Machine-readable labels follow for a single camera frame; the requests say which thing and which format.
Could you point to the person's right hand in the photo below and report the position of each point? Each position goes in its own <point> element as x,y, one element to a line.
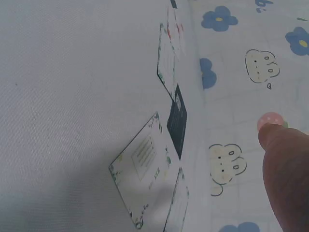
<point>287,178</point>

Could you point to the person's right fingers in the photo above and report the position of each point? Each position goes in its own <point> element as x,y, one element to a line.
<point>285,169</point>

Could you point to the white card with dark edge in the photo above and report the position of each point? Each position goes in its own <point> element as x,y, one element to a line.
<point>178,205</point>

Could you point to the dark navy card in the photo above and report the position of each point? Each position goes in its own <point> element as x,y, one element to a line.
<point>178,123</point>

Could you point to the white card with green leaves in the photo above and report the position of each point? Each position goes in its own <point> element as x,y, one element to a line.
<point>142,169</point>

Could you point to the white card with leafy border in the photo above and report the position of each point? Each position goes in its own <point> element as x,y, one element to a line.
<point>166,65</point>

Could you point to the white card with red print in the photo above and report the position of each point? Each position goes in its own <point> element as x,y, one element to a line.
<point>176,31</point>

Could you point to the small dark card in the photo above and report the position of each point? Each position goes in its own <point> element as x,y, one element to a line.
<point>173,3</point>

